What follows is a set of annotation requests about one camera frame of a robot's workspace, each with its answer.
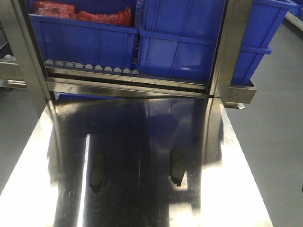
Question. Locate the brake pad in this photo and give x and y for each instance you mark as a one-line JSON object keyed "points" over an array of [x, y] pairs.
{"points": [[177, 166], [98, 171]]}

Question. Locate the steel roller conveyor rack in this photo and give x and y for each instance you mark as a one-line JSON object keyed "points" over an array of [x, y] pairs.
{"points": [[29, 71]]}

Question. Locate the right blue plastic crate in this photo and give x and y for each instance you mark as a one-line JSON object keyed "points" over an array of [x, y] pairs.
{"points": [[178, 38]]}

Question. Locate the blue plastic crate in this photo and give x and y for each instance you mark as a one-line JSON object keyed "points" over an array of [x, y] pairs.
{"points": [[64, 39], [178, 38]]}

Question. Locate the red bubble wrap bags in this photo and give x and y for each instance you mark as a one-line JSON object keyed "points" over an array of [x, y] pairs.
{"points": [[69, 11]]}

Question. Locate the left blue plastic crate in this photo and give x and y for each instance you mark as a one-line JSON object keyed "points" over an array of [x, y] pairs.
{"points": [[64, 39]]}

